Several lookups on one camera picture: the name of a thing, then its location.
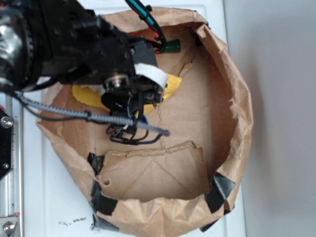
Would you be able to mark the orange toy carrot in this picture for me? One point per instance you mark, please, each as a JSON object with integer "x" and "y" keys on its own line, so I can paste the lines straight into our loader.
{"x": 171, "y": 46}

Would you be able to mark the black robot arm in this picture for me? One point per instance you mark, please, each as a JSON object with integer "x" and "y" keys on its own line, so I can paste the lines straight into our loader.
{"x": 43, "y": 42}

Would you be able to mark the white plastic tray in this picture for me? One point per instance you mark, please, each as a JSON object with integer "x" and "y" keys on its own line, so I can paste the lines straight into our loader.
{"x": 53, "y": 206}

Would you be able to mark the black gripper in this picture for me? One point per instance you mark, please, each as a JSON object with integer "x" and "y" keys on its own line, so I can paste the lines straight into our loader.
{"x": 125, "y": 66}

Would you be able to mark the crumpled white paper ball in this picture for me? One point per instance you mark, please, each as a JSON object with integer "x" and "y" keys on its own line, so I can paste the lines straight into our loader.
{"x": 94, "y": 87}

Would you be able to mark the aluminium frame rail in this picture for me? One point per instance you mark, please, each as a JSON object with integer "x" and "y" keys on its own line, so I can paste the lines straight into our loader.
{"x": 11, "y": 186}

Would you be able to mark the yellow cloth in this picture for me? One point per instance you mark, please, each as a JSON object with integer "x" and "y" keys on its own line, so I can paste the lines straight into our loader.
{"x": 86, "y": 97}

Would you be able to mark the brown paper bag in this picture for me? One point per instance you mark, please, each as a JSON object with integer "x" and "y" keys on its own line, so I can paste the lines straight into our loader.
{"x": 185, "y": 181}

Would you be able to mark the black metal bracket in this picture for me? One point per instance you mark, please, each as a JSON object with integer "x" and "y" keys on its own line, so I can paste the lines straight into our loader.
{"x": 6, "y": 134}

